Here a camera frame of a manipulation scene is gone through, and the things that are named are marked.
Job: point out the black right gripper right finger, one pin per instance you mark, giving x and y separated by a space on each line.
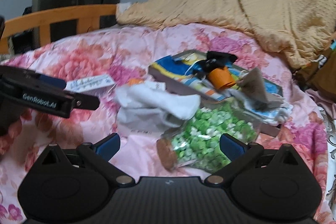
241 156

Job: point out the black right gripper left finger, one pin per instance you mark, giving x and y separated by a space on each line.
97 156

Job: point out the striped pastel sock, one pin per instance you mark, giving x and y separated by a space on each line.
203 88

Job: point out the glass jar green paper stars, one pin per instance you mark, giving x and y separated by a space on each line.
196 142

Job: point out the grey cloth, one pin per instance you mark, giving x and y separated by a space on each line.
146 121

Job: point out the white purple medicine box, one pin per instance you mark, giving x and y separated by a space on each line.
93 85

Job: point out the white towel cloth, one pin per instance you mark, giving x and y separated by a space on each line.
141 96

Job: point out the pink plain garment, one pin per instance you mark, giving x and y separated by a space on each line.
322 101

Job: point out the cream red patterned cover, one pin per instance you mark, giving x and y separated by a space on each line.
331 148

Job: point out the pink floral bedsheet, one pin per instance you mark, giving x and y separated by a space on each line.
125 53

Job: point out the blue yellow cartoon towel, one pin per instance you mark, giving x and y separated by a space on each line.
179 68

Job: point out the brown multicolour blanket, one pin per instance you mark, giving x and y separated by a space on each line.
319 74

